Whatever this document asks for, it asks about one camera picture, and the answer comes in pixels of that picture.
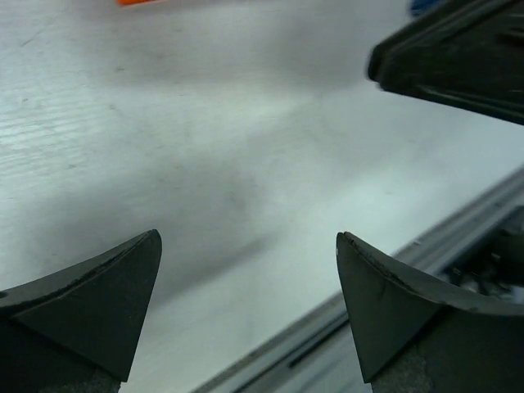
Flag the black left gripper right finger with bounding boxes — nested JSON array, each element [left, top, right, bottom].
[[337, 233, 523, 392]]

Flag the aluminium rail frame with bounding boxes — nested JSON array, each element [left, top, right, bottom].
[[201, 172, 523, 392]]

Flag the orange Gillette Fusion box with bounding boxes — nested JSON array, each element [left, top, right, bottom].
[[115, 0, 165, 7]]

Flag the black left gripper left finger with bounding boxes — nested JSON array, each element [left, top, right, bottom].
[[1, 229, 162, 392]]

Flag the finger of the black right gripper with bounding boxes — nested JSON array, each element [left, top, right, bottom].
[[367, 1, 523, 124]]

